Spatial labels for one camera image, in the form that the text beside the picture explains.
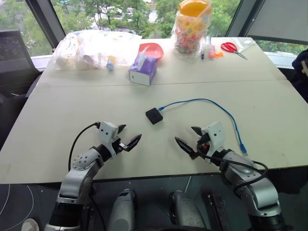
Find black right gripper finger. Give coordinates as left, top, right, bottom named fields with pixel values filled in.
left=174, top=137, right=199, bottom=160
left=191, top=126, right=205, bottom=137

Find red plastic bowl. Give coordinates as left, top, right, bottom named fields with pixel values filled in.
left=138, top=42, right=165, bottom=64

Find purple tissue box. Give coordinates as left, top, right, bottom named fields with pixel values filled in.
left=128, top=45, right=158, bottom=87

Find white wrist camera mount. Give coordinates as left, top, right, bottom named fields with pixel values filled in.
left=98, top=121, right=119, bottom=157
left=201, top=121, right=227, bottom=157

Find white round object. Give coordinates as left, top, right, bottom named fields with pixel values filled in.
left=21, top=218, right=40, bottom=231

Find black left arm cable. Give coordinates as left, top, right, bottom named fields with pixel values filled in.
left=68, top=122, right=101, bottom=172

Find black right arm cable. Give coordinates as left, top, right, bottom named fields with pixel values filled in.
left=196, top=141, right=269, bottom=191

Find clear empty plastic sleeve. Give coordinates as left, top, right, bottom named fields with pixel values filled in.
left=230, top=38, right=256, bottom=54

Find black flat bar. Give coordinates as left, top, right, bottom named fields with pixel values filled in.
left=206, top=193, right=232, bottom=231

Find small black box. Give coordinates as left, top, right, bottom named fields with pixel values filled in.
left=145, top=107, right=164, bottom=125

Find clear plastic bag of items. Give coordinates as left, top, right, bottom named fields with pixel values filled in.
left=51, top=29, right=143, bottom=72

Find blue cable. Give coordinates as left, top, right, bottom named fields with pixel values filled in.
left=157, top=98, right=248, bottom=155

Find candy jar with orange lid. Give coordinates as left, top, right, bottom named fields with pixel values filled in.
left=171, top=0, right=214, bottom=62

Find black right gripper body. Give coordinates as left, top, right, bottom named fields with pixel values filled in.
left=196, top=134, right=211, bottom=157

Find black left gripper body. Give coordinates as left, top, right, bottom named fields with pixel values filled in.
left=111, top=137, right=128, bottom=155

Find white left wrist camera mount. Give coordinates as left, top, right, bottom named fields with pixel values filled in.
left=98, top=121, right=119, bottom=157

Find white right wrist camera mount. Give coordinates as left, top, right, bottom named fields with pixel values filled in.
left=201, top=121, right=227, bottom=157

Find person in dark clothes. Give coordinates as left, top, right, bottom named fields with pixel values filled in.
left=291, top=48, right=308, bottom=97

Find small blue yellow bottle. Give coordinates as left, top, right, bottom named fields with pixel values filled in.
left=105, top=56, right=115, bottom=72

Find red handled scissors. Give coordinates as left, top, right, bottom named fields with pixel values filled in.
left=220, top=42, right=248, bottom=61

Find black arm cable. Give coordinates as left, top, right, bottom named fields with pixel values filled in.
left=68, top=122, right=101, bottom=172
left=196, top=141, right=269, bottom=191

